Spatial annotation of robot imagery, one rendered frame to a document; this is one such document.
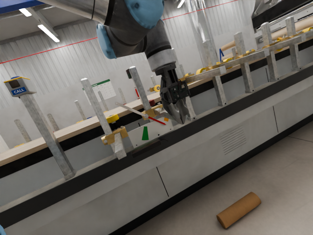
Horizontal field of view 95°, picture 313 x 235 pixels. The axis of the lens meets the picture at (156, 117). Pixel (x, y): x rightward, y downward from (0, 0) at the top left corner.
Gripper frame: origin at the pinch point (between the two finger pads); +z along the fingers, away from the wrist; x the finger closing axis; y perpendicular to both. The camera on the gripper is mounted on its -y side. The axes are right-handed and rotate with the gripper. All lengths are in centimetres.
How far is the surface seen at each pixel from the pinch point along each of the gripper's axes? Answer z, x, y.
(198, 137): 24.2, 20.9, -33.1
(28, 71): -307, -322, -748
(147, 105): -8.2, -4.2, -29.6
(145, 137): 8.3, -12.3, -29.5
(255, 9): -85, 260, -159
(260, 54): -12, 48, -3
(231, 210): 74, 20, -21
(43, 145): -8, -67, -45
